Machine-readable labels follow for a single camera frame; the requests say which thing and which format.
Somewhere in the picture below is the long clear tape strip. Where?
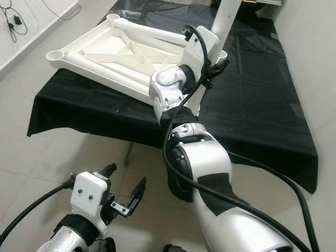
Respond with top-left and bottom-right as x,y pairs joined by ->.
115,9 -> 140,17

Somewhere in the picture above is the grey metal table leg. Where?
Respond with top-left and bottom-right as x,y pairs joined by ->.
125,142 -> 135,166

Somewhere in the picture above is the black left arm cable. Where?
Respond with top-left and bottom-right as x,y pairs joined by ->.
0,178 -> 77,245

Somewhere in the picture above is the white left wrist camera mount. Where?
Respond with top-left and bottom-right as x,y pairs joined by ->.
71,172 -> 111,224

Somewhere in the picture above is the black tablecloth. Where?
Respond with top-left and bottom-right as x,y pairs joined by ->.
27,0 -> 319,194

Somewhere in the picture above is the looped black wall cable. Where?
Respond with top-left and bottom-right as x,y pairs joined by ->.
0,0 -> 32,38

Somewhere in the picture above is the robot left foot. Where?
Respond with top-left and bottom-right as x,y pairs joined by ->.
97,237 -> 117,252

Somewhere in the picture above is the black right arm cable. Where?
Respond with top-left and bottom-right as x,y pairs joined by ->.
228,151 -> 322,252

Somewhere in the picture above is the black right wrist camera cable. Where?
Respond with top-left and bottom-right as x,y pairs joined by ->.
160,25 -> 314,252

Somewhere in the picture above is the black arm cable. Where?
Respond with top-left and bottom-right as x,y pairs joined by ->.
0,178 -> 77,245
228,151 -> 322,252

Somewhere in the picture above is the thin black wall cable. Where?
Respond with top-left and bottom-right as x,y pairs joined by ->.
39,0 -> 79,19

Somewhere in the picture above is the speckled grey right wrist camera mount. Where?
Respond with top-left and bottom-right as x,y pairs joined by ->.
181,26 -> 220,79

